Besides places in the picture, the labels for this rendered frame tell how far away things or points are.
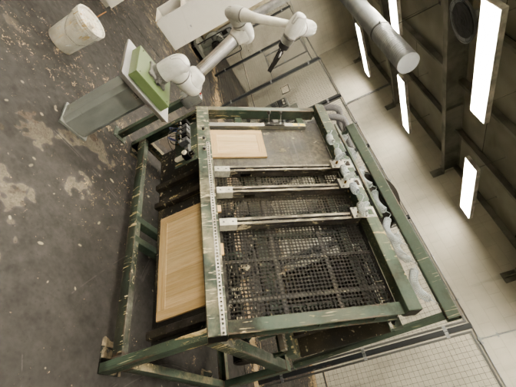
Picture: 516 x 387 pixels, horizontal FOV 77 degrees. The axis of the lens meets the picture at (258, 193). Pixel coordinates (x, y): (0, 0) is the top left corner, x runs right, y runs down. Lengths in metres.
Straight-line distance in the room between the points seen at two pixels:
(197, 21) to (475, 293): 6.88
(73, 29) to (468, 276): 6.90
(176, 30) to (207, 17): 0.60
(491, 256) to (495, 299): 0.77
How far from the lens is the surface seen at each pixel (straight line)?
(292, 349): 2.65
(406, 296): 2.33
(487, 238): 7.50
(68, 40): 3.53
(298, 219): 2.40
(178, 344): 2.10
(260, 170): 2.67
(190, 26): 6.60
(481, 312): 7.01
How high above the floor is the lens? 1.76
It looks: 13 degrees down
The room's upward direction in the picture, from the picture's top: 67 degrees clockwise
